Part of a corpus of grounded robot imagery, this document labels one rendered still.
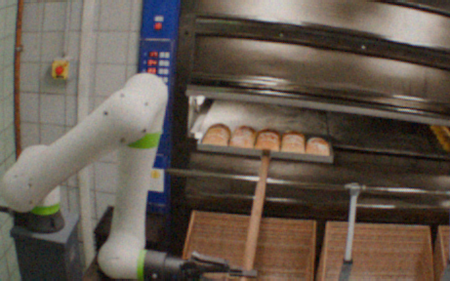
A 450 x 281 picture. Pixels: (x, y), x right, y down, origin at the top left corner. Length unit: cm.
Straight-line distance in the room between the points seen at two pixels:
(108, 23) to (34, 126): 64
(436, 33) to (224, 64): 99
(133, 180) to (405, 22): 146
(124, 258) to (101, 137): 36
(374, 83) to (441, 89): 35
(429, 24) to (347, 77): 49
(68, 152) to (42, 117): 143
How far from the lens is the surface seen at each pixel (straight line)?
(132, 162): 163
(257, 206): 204
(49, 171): 154
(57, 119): 289
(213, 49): 263
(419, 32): 263
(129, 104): 142
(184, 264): 163
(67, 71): 273
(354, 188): 237
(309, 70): 261
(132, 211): 170
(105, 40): 272
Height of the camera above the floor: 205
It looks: 19 degrees down
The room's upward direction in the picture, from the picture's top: 4 degrees clockwise
